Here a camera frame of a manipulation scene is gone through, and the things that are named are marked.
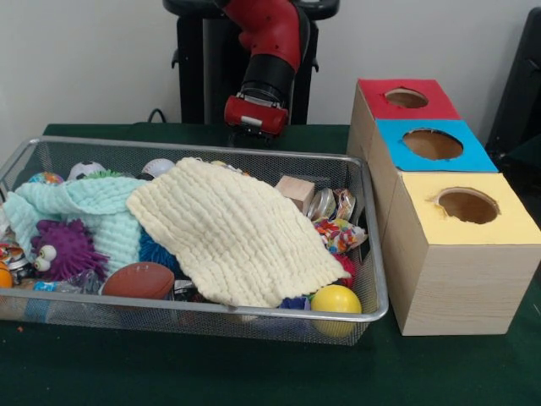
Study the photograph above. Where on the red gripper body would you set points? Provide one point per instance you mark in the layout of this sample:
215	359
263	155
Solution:
255	114

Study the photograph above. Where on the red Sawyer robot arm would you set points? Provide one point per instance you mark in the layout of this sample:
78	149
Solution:
270	42

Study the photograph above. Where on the dark green table cloth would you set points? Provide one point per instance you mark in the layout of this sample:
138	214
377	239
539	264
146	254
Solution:
254	372

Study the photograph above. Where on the white ball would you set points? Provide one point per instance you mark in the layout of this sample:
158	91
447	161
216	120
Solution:
158	167

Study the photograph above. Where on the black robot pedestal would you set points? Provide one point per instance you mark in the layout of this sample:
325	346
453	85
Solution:
203	76

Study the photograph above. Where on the yellow ball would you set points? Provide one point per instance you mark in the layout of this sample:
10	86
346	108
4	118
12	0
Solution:
336	299

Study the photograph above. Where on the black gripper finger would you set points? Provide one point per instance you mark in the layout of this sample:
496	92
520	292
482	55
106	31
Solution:
236	137
254	140

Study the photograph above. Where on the cream yellow cloth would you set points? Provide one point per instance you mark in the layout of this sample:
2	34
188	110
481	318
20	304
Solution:
237	233

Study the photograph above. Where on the colourful crinkly packet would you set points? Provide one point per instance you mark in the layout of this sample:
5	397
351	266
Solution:
340	235

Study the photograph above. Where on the brown toy football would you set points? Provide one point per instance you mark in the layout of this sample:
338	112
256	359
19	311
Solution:
138	281

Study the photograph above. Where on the clear mesh bin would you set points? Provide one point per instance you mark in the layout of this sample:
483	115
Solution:
127	326

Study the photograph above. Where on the small wooden block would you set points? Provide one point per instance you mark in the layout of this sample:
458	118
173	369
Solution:
296	191

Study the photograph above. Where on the orange toy basketball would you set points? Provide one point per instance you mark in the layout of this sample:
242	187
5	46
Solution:
4	277

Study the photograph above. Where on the black chair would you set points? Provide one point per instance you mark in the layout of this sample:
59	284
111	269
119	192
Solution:
520	93

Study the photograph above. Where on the purple spiky toy with eyes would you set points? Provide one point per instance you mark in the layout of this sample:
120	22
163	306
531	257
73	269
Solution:
72	249

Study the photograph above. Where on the small soccer ball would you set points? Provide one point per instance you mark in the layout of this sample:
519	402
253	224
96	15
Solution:
86	170

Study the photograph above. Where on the mint green cloth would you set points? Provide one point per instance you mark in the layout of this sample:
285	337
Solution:
93	203

